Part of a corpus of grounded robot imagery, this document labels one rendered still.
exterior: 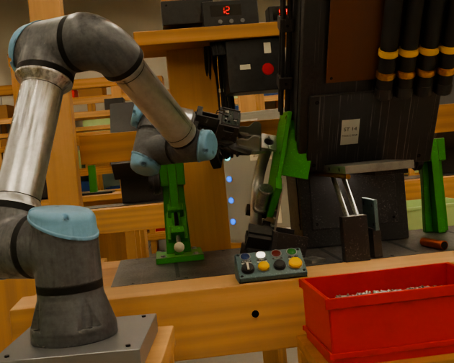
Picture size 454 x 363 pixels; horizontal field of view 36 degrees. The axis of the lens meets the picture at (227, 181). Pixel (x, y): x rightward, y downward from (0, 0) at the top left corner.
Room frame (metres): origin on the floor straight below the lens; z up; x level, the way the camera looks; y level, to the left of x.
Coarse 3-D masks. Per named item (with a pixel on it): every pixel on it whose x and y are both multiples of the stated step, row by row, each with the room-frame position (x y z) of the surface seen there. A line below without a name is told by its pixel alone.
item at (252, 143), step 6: (240, 138) 1.77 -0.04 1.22; (252, 138) 1.76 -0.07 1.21; (258, 138) 1.76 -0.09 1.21; (240, 144) 1.78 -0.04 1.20; (246, 144) 1.78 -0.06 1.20; (252, 144) 1.77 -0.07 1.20; (258, 144) 1.77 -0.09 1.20; (252, 150) 1.78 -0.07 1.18; (258, 150) 1.78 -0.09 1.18; (264, 150) 1.79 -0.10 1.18
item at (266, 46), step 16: (240, 48) 1.98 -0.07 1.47; (256, 48) 1.98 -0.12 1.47; (272, 48) 1.99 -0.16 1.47; (224, 64) 2.04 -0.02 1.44; (240, 64) 1.98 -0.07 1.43; (256, 64) 1.98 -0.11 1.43; (272, 64) 1.99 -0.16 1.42; (240, 80) 1.98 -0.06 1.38; (256, 80) 1.98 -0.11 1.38; (272, 80) 1.99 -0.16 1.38
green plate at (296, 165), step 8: (288, 112) 1.72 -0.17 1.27; (280, 120) 1.80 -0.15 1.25; (288, 120) 1.72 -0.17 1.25; (280, 128) 1.78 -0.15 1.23; (288, 128) 1.72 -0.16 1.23; (280, 136) 1.76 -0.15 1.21; (288, 136) 1.73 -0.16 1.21; (280, 144) 1.74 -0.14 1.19; (288, 144) 1.73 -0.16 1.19; (296, 144) 1.73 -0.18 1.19; (280, 152) 1.72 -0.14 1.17; (288, 152) 1.73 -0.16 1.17; (296, 152) 1.73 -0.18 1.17; (272, 160) 1.81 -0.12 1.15; (280, 160) 1.71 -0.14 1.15; (288, 160) 1.73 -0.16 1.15; (296, 160) 1.73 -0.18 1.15; (304, 160) 1.73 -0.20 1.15; (272, 168) 1.79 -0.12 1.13; (280, 168) 1.71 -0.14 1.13; (288, 168) 1.73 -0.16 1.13; (296, 168) 1.73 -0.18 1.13; (304, 168) 1.73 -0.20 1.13; (272, 176) 1.77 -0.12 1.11; (280, 176) 1.71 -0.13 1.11; (296, 176) 1.73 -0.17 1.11; (304, 176) 1.73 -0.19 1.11
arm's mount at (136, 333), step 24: (24, 336) 1.25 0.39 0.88; (120, 336) 1.18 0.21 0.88; (144, 336) 1.17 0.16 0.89; (0, 360) 1.10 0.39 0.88; (24, 360) 1.10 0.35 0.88; (48, 360) 1.10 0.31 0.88; (72, 360) 1.10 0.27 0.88; (96, 360) 1.10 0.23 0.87; (120, 360) 1.09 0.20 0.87; (144, 360) 1.13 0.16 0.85
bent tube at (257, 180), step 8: (264, 136) 1.81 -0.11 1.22; (272, 136) 1.82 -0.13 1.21; (264, 144) 1.79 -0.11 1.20; (272, 144) 1.80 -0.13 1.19; (264, 160) 1.83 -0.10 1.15; (256, 168) 1.86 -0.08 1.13; (264, 168) 1.85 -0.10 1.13; (256, 176) 1.86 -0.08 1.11; (256, 184) 1.85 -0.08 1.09; (256, 192) 1.84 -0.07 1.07; (256, 216) 1.77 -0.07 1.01; (256, 224) 1.75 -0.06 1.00
